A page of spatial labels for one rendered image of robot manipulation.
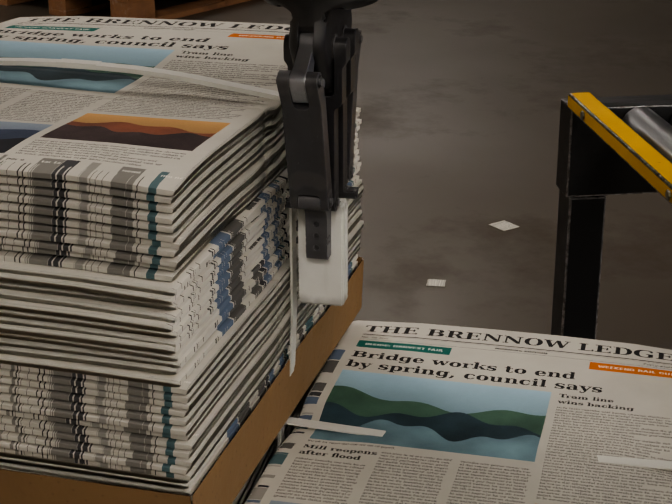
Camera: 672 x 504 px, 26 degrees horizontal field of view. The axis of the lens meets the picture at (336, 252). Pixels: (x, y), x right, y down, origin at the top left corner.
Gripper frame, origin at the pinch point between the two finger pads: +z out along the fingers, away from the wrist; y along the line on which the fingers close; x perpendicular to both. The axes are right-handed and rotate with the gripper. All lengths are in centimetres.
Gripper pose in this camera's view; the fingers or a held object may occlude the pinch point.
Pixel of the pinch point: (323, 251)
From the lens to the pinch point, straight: 94.8
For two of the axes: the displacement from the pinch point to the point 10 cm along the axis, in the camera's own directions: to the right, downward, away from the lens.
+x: 9.7, 0.8, -2.1
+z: 0.0, 9.3, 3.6
